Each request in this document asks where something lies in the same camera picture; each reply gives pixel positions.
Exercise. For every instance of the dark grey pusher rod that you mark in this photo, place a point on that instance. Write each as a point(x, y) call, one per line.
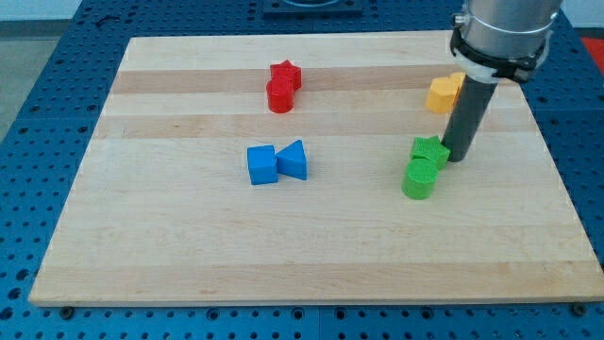
point(466, 117)

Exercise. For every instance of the red cylinder block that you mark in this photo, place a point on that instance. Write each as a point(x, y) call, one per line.
point(280, 95)

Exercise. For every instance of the wooden board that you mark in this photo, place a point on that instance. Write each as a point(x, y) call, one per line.
point(162, 211)

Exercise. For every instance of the yellow hexagon block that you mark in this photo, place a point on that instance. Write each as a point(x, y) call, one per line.
point(442, 93)

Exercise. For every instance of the green star block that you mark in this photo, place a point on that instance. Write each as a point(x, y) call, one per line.
point(430, 149)

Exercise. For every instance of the blue triangle block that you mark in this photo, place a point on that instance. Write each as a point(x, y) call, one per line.
point(292, 161)

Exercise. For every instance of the red star block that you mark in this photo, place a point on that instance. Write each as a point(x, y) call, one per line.
point(287, 70)

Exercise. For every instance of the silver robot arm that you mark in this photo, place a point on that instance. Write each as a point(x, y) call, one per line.
point(494, 39)

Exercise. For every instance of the yellow block behind rod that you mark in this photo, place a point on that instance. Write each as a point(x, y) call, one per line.
point(457, 78)

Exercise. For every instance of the green cylinder block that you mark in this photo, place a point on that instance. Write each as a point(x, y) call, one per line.
point(420, 179)

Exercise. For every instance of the blue cube block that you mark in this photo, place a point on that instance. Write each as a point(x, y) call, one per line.
point(262, 164)

